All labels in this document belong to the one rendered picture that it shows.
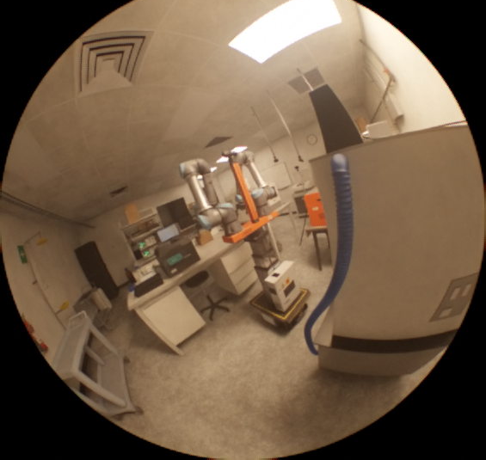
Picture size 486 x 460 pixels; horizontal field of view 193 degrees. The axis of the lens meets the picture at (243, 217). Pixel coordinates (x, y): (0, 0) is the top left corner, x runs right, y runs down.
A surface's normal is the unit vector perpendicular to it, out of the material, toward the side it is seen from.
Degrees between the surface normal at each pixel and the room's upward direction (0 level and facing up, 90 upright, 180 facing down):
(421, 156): 90
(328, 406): 0
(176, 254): 90
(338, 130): 88
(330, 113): 88
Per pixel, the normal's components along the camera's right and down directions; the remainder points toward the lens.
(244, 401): -0.36, -0.92
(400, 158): -0.66, 0.37
